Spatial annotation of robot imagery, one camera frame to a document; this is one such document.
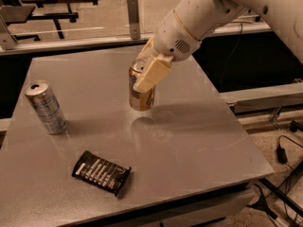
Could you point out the black power adapter with cable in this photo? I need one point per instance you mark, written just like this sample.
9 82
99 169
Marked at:
281 152

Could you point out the dark bench table left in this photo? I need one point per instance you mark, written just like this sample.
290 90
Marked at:
22 14

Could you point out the metal glass bracket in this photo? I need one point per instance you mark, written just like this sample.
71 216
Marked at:
7 41
133 15

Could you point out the orange soda can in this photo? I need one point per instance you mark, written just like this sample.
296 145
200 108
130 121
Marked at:
139 101

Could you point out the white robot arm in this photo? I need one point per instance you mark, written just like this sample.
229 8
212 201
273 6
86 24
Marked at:
284 17

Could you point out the silver blue energy drink can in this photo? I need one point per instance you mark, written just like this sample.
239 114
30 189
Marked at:
42 99

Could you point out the metal glass bracket left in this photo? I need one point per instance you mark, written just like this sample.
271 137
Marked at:
7 41

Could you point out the black tripod stand leg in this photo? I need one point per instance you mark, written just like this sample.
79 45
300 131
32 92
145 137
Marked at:
262 205

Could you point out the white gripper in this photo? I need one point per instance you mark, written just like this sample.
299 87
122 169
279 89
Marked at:
174 37

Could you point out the black rxbar chocolate wrapper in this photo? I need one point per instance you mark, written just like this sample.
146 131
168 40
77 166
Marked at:
100 172

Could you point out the metal glass bracket middle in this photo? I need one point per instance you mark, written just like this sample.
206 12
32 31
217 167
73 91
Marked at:
133 15

